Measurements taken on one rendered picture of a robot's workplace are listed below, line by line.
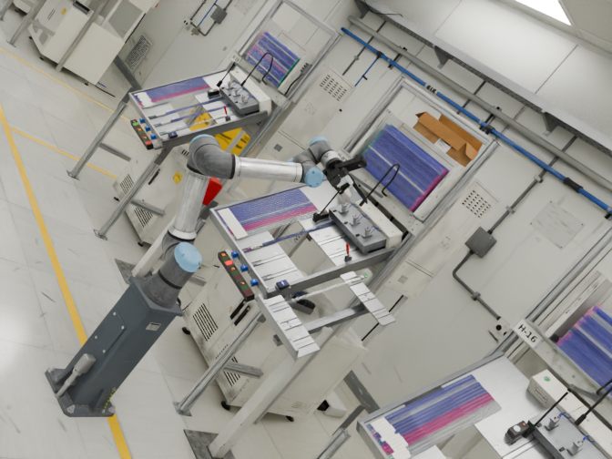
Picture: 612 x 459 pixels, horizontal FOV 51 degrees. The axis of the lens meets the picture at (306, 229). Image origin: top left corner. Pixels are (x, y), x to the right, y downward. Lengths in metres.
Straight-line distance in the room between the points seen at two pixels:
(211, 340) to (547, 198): 2.45
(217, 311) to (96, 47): 4.23
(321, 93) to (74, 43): 3.44
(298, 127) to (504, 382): 2.35
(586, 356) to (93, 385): 1.89
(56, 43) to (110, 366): 4.91
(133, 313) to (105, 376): 0.29
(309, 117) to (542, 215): 1.70
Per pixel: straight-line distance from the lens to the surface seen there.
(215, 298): 3.61
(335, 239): 3.21
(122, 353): 2.62
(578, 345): 2.66
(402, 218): 3.19
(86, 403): 2.77
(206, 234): 4.50
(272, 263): 3.05
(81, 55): 7.20
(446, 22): 5.79
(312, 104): 4.33
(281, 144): 4.35
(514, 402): 2.67
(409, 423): 2.50
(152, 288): 2.51
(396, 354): 4.75
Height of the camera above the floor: 1.58
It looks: 11 degrees down
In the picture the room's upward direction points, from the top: 40 degrees clockwise
